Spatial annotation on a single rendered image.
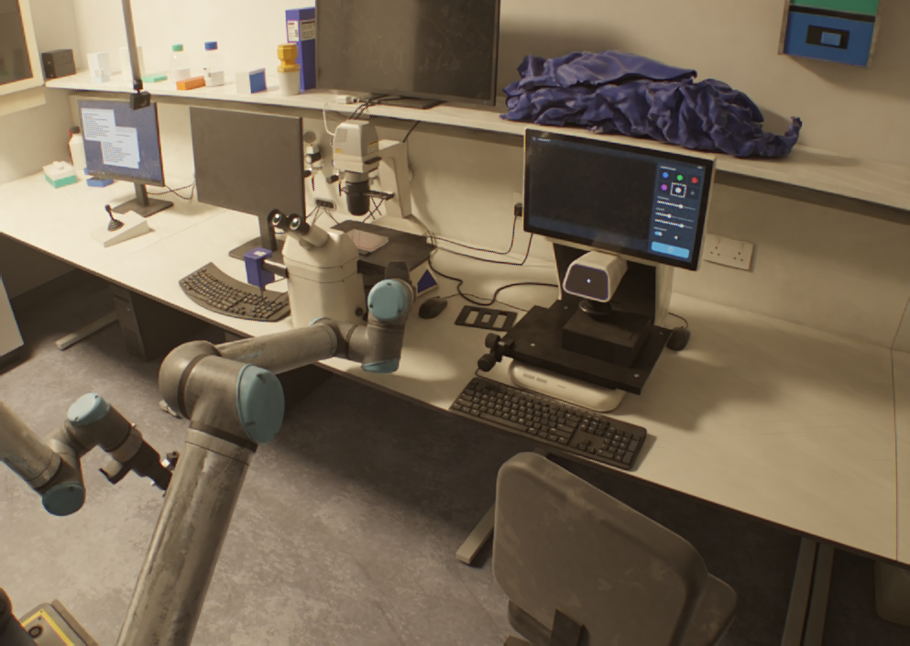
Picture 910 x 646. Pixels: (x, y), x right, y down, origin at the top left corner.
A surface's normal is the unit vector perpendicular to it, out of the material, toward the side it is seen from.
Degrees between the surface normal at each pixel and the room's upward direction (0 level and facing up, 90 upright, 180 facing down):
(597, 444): 5
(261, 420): 85
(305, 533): 0
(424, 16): 86
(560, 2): 90
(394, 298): 60
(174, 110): 90
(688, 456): 0
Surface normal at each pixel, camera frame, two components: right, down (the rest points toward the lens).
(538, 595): -0.71, 0.34
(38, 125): 0.86, 0.25
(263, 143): -0.50, 0.36
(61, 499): 0.55, 0.47
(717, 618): 0.00, -0.88
